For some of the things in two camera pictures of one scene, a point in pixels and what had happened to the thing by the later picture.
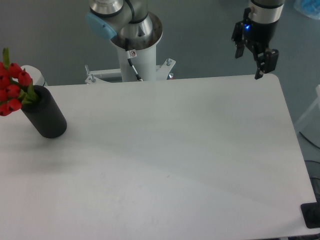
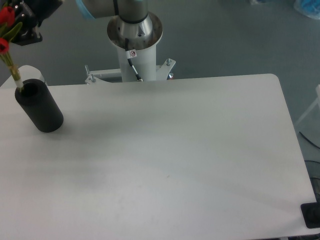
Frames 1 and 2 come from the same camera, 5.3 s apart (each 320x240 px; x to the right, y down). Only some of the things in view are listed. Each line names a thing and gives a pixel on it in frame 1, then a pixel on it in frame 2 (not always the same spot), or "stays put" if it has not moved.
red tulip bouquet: (16, 86) -> (8, 30)
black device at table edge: (311, 213) stays put
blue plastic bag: (310, 8) stays put
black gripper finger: (266, 61) -> (29, 32)
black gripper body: (258, 35) -> (42, 9)
